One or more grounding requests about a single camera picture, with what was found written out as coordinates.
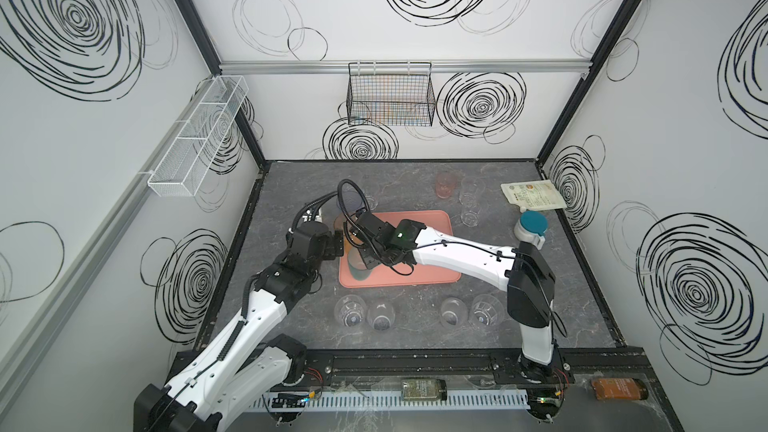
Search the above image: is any yellow plastic cup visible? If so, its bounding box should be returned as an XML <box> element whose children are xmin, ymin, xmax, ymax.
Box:
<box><xmin>333</xmin><ymin>213</ymin><xmax>354</xmax><ymax>251</ymax></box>

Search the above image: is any pink plastic tray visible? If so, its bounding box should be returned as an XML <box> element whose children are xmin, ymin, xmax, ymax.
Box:
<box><xmin>337</xmin><ymin>209</ymin><xmax>463</xmax><ymax>290</ymax></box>

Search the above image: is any clear cup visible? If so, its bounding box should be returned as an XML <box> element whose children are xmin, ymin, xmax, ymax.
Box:
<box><xmin>439</xmin><ymin>297</ymin><xmax>468</xmax><ymax>329</ymax></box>
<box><xmin>367</xmin><ymin>300</ymin><xmax>396</xmax><ymax>332</ymax></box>
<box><xmin>469</xmin><ymin>294</ymin><xmax>505</xmax><ymax>327</ymax></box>
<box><xmin>334</xmin><ymin>294</ymin><xmax>367</xmax><ymax>327</ymax></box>

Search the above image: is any teal plastic cup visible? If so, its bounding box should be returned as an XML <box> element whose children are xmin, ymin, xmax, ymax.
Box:
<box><xmin>347</xmin><ymin>247</ymin><xmax>372</xmax><ymax>282</ymax></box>

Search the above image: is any clear faceted glass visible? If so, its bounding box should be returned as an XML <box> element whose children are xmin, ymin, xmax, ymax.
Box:
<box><xmin>361</xmin><ymin>193</ymin><xmax>379</xmax><ymax>211</ymax></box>

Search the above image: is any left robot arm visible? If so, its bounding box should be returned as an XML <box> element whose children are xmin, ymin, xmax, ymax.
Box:
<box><xmin>133</xmin><ymin>221</ymin><xmax>344</xmax><ymax>431</ymax></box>

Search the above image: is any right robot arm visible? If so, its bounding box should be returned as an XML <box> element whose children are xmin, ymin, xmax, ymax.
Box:
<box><xmin>342</xmin><ymin>212</ymin><xmax>559</xmax><ymax>384</ymax></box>

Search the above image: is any pink tinted glass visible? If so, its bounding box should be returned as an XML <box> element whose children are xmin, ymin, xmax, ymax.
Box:
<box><xmin>435</xmin><ymin>171</ymin><xmax>459</xmax><ymax>200</ymax></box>

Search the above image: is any clear glass right front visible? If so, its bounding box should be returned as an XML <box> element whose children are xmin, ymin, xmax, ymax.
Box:
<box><xmin>460</xmin><ymin>194</ymin><xmax>482</xmax><ymax>228</ymax></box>

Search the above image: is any clear glass right back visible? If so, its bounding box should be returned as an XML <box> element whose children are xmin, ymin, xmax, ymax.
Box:
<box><xmin>461</xmin><ymin>177</ymin><xmax>485</xmax><ymax>198</ymax></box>

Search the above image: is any green bottle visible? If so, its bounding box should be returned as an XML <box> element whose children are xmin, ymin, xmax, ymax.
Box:
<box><xmin>401</xmin><ymin>378</ymin><xmax>448</xmax><ymax>402</ymax></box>

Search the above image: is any white jar teal lid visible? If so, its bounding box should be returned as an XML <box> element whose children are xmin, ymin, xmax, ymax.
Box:
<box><xmin>513</xmin><ymin>210</ymin><xmax>549</xmax><ymax>250</ymax></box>

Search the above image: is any orange bottle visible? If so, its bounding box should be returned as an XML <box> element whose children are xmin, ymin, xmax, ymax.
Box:
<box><xmin>590</xmin><ymin>377</ymin><xmax>649</xmax><ymax>401</ymax></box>

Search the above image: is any black wire basket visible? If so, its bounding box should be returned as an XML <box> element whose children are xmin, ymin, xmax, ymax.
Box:
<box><xmin>345</xmin><ymin>61</ymin><xmax>437</xmax><ymax>127</ymax></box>

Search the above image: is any white mesh wall shelf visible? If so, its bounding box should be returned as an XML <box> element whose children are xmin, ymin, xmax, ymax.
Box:
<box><xmin>147</xmin><ymin>75</ymin><xmax>249</xmax><ymax>198</ymax></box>

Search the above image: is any white slotted cable duct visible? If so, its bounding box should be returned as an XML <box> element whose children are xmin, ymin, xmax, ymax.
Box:
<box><xmin>246</xmin><ymin>389</ymin><xmax>530</xmax><ymax>413</ymax></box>

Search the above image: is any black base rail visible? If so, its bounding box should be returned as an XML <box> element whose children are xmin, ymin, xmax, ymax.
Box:
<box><xmin>296</xmin><ymin>347</ymin><xmax>650</xmax><ymax>388</ymax></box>

